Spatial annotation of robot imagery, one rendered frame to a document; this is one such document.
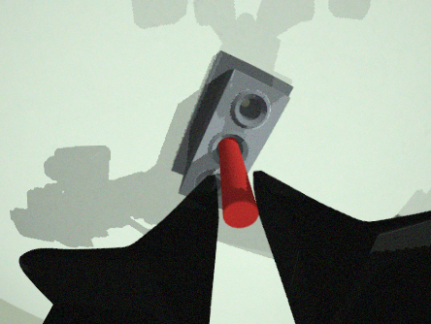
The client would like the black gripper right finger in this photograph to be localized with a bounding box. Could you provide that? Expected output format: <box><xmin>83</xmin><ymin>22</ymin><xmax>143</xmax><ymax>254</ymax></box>
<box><xmin>253</xmin><ymin>170</ymin><xmax>431</xmax><ymax>324</ymax></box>

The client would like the red peg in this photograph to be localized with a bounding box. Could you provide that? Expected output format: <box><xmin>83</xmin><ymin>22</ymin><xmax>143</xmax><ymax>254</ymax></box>
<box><xmin>219</xmin><ymin>136</ymin><xmax>259</xmax><ymax>229</ymax></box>

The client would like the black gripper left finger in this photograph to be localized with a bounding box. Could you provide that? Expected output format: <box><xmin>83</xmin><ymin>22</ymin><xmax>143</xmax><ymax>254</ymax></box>
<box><xmin>18</xmin><ymin>175</ymin><xmax>219</xmax><ymax>324</ymax></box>

